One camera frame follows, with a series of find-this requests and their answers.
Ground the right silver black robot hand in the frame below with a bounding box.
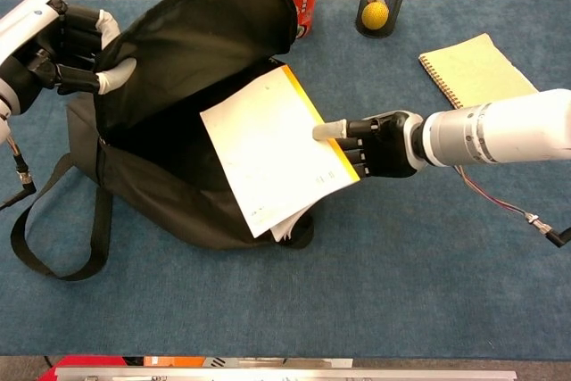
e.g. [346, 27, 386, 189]
[311, 109, 425, 179]

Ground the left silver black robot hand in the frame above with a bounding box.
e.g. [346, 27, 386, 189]
[0, 0, 137, 115]

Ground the white yellow booklet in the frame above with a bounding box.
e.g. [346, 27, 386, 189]
[199, 64, 361, 243]

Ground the black fabric backpack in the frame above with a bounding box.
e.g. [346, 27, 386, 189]
[11, 0, 316, 283]

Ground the kraft spiral notebook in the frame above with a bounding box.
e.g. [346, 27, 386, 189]
[418, 32, 541, 110]

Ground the yellow ball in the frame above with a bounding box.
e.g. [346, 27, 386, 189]
[360, 1, 390, 29]

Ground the blue felt table mat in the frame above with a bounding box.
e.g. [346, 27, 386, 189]
[0, 0, 571, 360]

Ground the orange box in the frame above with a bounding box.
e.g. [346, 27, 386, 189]
[143, 356, 206, 368]

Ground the red box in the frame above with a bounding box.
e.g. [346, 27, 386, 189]
[37, 355, 144, 381]

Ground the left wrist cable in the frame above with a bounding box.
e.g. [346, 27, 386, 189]
[0, 117, 37, 212]

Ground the wrist cable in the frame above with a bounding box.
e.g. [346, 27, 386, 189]
[452, 165, 571, 249]
[0, 117, 37, 212]

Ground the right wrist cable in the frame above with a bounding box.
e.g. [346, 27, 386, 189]
[452, 165, 571, 249]

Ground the aluminium profile rail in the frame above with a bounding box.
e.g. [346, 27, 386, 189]
[54, 366, 517, 381]

